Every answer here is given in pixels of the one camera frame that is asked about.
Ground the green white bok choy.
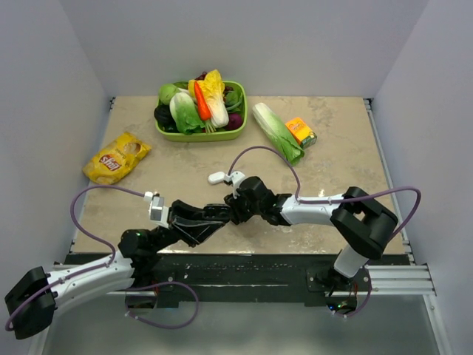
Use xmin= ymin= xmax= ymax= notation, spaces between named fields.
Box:
xmin=169 ymin=92 xmax=204 ymax=135

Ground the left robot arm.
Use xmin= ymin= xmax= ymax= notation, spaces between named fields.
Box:
xmin=4 ymin=200 xmax=231 ymax=339

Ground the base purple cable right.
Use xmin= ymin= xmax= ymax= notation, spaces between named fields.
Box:
xmin=330 ymin=273 xmax=373 ymax=319

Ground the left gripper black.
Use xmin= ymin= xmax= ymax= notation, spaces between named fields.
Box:
xmin=150 ymin=200 xmax=225 ymax=253

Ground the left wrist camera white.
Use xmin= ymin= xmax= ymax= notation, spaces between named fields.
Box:
xmin=143 ymin=191 xmax=164 ymax=222

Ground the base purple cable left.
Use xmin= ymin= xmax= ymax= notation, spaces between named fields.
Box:
xmin=123 ymin=281 xmax=200 ymax=329

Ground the green plastic basket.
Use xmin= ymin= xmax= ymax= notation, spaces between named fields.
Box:
xmin=155 ymin=81 xmax=248 ymax=143

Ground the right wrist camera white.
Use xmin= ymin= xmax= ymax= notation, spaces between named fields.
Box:
xmin=223 ymin=171 xmax=246 ymax=189

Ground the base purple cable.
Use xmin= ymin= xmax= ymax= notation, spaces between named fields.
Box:
xmin=330 ymin=273 xmax=373 ymax=319
xmin=123 ymin=281 xmax=200 ymax=329

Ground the yellow Lays chips bag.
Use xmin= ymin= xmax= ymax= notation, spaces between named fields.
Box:
xmin=82 ymin=132 xmax=152 ymax=185

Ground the round green vegetable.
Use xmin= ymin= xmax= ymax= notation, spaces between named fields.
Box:
xmin=158 ymin=84 xmax=180 ymax=105

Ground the orange toy carrot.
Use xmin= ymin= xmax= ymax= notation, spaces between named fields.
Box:
xmin=194 ymin=81 xmax=216 ymax=133

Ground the orange juice carton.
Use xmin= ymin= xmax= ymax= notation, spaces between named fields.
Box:
xmin=285 ymin=117 xmax=317 ymax=149

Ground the white earbud charging case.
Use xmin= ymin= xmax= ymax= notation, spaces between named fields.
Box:
xmin=208 ymin=172 xmax=226 ymax=185

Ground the black earbud charging case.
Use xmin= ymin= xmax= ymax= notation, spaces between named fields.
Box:
xmin=203 ymin=203 xmax=231 ymax=223

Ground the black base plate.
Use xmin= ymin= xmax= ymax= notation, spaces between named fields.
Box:
xmin=129 ymin=254 xmax=371 ymax=308

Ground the napa cabbage on table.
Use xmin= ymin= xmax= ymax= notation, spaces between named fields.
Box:
xmin=252 ymin=103 xmax=304 ymax=166

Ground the purple onion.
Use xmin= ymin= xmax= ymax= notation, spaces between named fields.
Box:
xmin=225 ymin=112 xmax=243 ymax=131

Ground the yellow white cabbage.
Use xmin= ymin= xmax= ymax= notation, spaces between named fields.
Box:
xmin=188 ymin=70 xmax=229 ymax=129

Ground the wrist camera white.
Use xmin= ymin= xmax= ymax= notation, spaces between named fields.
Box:
xmin=143 ymin=191 xmax=164 ymax=222
xmin=223 ymin=171 xmax=246 ymax=189

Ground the dark leafy vegetable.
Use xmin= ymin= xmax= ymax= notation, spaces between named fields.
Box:
xmin=154 ymin=105 xmax=178 ymax=133

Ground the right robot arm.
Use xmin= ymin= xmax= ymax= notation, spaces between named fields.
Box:
xmin=223 ymin=172 xmax=398 ymax=291

